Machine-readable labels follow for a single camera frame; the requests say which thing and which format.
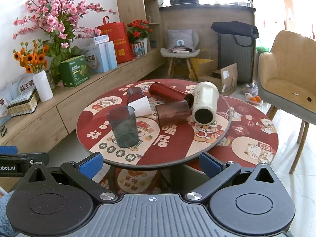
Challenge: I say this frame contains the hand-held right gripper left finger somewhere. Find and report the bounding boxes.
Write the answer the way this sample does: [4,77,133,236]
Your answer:
[26,152,119,205]

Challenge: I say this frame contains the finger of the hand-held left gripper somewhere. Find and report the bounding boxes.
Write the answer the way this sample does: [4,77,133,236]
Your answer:
[0,146,18,156]

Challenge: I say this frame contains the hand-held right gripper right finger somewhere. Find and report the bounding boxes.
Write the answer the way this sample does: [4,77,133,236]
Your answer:
[185,152,280,205]

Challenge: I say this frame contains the grey transparent plastic cup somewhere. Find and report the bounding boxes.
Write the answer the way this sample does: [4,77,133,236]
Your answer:
[107,106,140,148]

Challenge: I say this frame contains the brown transparent plastic cup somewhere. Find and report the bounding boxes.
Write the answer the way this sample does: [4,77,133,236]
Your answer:
[155,100,191,126]

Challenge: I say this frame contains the cream white tall cup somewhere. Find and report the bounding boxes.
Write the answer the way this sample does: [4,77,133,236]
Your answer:
[192,81,220,125]

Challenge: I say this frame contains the white paper cup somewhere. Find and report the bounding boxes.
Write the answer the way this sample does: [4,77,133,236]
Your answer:
[127,97,152,116]

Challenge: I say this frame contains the red metallic cup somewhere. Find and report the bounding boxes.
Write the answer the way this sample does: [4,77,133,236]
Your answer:
[148,82,194,108]

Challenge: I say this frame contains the dark purple transparent cup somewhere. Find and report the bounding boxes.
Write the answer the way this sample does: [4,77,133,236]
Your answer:
[127,87,145,104]

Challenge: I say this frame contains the tall round printed red table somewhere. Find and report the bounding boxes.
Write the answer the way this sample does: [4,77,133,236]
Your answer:
[76,78,232,166]

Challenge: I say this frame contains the low round printed red table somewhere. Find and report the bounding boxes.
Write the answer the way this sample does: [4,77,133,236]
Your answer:
[185,94,279,174]

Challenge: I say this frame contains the tray of small vials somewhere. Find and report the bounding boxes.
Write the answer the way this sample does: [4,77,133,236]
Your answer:
[6,90,40,117]

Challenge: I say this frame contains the person's leg in jeans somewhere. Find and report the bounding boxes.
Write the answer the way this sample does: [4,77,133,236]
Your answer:
[0,190,16,237]

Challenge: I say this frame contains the low wooden cabinet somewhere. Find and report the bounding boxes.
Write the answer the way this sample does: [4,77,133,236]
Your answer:
[0,47,169,154]

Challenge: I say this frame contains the white ribbed vase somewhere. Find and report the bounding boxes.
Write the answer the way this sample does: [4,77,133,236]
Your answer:
[33,70,54,103]

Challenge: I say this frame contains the brown cardboard parcel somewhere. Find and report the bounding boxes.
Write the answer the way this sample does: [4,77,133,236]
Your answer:
[220,63,238,96]

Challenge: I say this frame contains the green product box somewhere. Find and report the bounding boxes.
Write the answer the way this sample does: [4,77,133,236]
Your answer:
[58,55,90,88]

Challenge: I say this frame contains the orange artificial flowers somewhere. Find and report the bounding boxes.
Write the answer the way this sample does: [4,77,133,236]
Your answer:
[13,39,50,74]

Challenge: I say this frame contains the yellow paper bag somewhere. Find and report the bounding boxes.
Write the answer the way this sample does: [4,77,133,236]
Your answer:
[189,50,215,80]

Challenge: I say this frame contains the large white blue box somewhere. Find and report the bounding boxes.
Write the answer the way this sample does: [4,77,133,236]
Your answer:
[80,46,111,74]

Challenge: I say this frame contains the grey ribbed suitcase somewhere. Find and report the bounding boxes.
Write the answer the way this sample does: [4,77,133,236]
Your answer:
[217,32,255,85]

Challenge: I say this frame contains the narrow white blue box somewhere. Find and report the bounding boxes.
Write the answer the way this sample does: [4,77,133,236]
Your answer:
[106,40,118,71]

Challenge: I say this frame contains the grey chair with wooden legs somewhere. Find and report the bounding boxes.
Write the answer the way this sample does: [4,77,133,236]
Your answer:
[160,32,201,77]

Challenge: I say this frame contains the beige armchair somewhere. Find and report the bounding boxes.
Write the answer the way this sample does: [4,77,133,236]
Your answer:
[257,30,316,175]

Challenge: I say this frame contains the items on chair seat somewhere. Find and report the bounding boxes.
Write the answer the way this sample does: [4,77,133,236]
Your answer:
[169,45,193,53]

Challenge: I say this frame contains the small white box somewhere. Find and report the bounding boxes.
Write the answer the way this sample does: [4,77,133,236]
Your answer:
[92,35,109,46]

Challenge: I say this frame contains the red tote bag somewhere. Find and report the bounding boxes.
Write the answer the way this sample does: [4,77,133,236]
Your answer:
[97,15,134,65]

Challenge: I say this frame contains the printed flower pot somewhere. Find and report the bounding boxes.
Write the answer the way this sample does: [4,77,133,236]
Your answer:
[130,38,149,59]

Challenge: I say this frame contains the grey cushion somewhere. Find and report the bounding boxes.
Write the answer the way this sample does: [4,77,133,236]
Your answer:
[166,29,194,50]

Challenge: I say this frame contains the black bag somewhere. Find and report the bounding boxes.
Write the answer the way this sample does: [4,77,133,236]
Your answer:
[211,21,259,48]

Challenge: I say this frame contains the wooden counter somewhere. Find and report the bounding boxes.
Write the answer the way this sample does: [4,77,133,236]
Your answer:
[159,3,256,55]

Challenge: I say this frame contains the red roses bouquet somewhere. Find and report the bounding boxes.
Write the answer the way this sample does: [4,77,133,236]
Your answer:
[126,19,154,44]

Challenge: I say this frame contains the pink blossom branches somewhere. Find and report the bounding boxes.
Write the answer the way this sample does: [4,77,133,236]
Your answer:
[12,0,118,84]

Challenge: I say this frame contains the wooden shelf unit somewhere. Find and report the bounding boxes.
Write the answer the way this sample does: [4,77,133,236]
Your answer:
[114,0,162,50]

